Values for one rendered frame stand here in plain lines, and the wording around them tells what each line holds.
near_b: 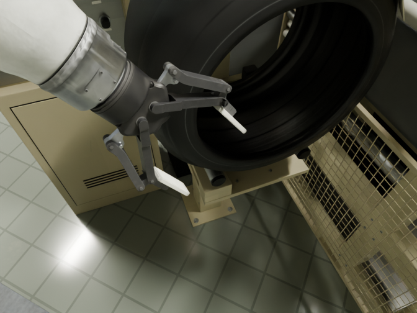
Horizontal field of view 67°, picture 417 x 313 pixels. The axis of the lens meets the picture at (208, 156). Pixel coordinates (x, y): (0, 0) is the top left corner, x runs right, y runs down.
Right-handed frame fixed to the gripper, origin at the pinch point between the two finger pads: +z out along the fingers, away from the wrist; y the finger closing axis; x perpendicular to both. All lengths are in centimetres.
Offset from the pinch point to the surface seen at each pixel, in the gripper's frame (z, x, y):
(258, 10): -5.9, 7.7, 22.4
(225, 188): 36.3, 23.9, -8.6
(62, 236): 55, 103, -101
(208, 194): 33.3, 24.6, -13.3
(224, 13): -9.4, 9.1, 18.2
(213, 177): 29.1, 23.7, -8.0
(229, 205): 111, 77, -29
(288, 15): 37, 58, 49
